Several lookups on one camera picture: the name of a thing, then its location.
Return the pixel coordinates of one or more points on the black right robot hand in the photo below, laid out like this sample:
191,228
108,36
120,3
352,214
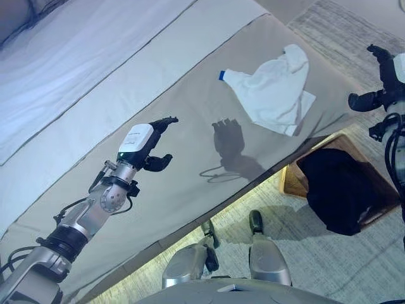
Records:
395,82

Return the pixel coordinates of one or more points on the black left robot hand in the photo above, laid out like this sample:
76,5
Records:
136,142

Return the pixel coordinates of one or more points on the black garment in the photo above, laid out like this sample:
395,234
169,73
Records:
338,190

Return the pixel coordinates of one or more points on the white garment with blue collar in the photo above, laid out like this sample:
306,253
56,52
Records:
272,92

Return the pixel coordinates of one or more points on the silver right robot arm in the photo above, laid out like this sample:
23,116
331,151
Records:
394,109

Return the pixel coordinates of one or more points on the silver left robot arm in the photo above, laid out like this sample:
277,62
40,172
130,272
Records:
79,218

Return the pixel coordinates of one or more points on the white textured bed sheet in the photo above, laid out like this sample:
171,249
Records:
126,95

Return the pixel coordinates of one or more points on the bed with beige cover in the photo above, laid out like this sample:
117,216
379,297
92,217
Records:
177,190

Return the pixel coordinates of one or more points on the woven wicker basket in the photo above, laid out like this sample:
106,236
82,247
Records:
294,180

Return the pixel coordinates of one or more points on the white pillow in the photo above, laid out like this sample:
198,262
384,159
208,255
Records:
63,63

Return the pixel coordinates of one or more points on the silver left robot leg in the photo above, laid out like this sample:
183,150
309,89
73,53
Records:
186,266

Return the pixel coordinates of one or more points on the silver robot leg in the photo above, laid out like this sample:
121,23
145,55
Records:
269,259
186,266

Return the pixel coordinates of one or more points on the silver right robot leg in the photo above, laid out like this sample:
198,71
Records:
269,259

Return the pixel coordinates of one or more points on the grey robot torso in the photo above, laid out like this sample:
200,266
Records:
253,293

